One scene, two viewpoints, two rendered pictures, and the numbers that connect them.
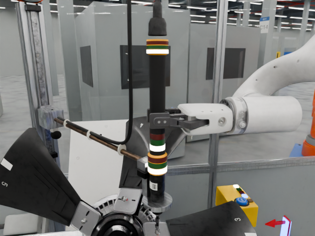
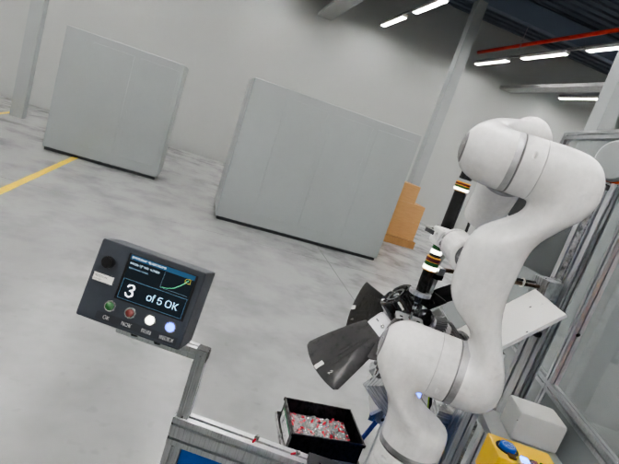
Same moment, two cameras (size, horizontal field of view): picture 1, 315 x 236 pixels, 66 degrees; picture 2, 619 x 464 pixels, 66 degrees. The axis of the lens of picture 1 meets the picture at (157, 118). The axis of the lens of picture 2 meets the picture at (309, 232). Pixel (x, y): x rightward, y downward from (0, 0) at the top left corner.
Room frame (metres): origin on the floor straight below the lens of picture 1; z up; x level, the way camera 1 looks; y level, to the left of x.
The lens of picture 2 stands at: (0.39, -1.49, 1.65)
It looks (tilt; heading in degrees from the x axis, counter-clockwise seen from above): 12 degrees down; 101
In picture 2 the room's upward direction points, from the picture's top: 19 degrees clockwise
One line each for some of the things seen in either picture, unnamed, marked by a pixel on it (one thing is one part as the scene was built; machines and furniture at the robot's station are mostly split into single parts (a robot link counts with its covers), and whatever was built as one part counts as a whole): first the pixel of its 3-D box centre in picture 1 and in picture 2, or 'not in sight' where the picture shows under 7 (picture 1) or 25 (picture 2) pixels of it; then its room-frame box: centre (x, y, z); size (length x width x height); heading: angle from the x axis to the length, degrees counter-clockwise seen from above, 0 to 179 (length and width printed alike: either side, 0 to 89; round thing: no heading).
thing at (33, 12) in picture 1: (42, 87); (566, 261); (0.98, 0.47, 1.48); 0.05 x 0.03 x 0.62; 134
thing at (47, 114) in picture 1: (50, 117); (545, 287); (0.95, 0.43, 1.36); 0.10 x 0.07 x 0.08; 44
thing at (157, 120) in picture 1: (166, 121); not in sight; (0.47, -0.02, 1.48); 0.07 x 0.03 x 0.03; 99
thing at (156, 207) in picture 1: (154, 183); (426, 280); (0.50, 0.01, 1.32); 0.09 x 0.07 x 0.10; 44
